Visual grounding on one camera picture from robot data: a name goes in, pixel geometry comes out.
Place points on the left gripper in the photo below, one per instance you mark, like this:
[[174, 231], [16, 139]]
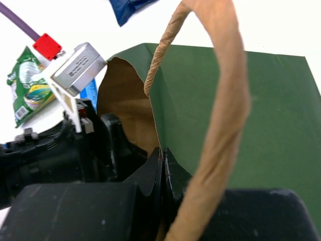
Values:
[[101, 152]]

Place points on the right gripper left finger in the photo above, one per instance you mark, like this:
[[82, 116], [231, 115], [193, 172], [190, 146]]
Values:
[[128, 210]]

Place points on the green paper bag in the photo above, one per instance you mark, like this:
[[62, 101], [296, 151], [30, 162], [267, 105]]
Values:
[[231, 107]]

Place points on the green snack packet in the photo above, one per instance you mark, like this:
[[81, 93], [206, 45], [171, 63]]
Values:
[[30, 92]]

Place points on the dark blue snack packet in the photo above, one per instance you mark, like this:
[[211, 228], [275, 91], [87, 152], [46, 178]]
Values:
[[124, 9]]

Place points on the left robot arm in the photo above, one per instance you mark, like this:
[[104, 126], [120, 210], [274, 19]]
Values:
[[26, 161]]

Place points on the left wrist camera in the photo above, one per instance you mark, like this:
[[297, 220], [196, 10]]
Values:
[[70, 73]]

